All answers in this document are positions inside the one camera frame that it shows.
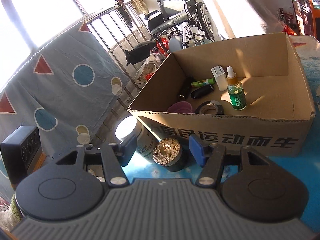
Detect green dropper bottle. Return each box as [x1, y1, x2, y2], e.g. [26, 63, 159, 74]
[227, 66, 246, 111]

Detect pink plastic bowl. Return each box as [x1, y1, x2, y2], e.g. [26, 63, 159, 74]
[167, 101, 193, 114]

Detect black car key fob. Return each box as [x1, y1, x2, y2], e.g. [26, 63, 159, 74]
[190, 85, 214, 99]

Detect green glue stick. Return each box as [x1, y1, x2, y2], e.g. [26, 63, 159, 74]
[191, 78, 215, 88]

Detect white power adapter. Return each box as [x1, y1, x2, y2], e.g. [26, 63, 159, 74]
[211, 66, 228, 92]

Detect black cylindrical tube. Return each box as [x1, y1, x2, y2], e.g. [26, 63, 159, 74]
[177, 77, 195, 101]

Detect black speaker box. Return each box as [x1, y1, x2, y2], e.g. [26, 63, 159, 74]
[1, 126, 46, 189]

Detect white supplement bottle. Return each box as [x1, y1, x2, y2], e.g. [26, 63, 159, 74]
[115, 116, 158, 163]

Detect black tape roll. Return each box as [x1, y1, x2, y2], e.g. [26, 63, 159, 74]
[195, 100, 225, 115]

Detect brown cardboard box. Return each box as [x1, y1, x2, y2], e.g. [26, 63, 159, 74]
[129, 33, 319, 157]

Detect black jar gold lid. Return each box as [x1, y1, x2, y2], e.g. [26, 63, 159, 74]
[152, 138, 188, 172]

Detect grey patterned bedsheet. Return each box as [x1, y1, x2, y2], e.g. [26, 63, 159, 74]
[0, 21, 131, 201]

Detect black scooter seat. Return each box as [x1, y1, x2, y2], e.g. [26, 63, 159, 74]
[125, 41, 157, 66]

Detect metal railing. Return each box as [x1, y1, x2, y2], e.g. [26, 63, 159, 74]
[86, 1, 151, 128]

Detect wheelchair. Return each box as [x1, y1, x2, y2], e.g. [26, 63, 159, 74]
[145, 0, 215, 52]

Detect orange product box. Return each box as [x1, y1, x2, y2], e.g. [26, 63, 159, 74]
[292, 0, 319, 40]

